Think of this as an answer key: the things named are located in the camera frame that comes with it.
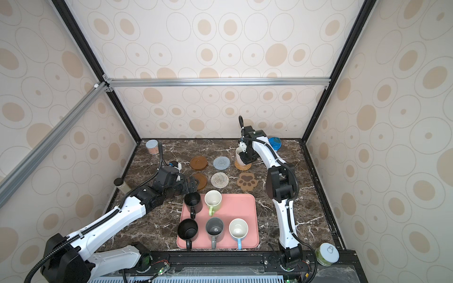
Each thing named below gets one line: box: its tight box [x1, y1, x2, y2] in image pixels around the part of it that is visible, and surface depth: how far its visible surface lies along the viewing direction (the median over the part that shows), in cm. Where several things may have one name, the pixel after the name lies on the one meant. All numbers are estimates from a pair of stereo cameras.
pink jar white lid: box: [145, 139, 160, 155], surface depth 113 cm
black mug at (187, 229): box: [177, 218, 199, 252], surface depth 78 cm
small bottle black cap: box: [113, 177, 124, 189], surface depth 90 cm
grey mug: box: [205, 216, 225, 250], surface depth 77 cm
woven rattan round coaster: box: [234, 159, 253, 171], surface depth 108 cm
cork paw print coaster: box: [236, 172, 258, 192], surface depth 101 cm
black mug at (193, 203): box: [184, 191, 203, 220], surface depth 85 cm
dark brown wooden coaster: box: [189, 155, 208, 170], surface depth 110 cm
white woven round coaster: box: [210, 172, 230, 189], surface depth 102 cm
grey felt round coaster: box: [212, 155, 231, 171], surface depth 109 cm
